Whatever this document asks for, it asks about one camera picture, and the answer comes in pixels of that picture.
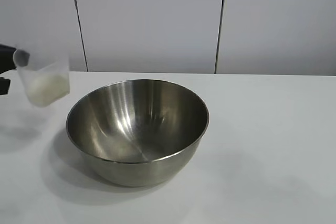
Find stainless steel mixing bowl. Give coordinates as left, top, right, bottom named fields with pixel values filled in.
left=65, top=78, right=210, bottom=188

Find translucent plastic measuring cup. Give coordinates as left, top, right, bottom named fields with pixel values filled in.
left=13, top=47, right=71, bottom=108

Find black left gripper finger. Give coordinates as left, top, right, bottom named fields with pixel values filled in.
left=0, top=44, right=30, bottom=74
left=0, top=77, right=12, bottom=97

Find white rice grains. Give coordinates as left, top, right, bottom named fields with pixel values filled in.
left=26, top=73, right=71, bottom=108

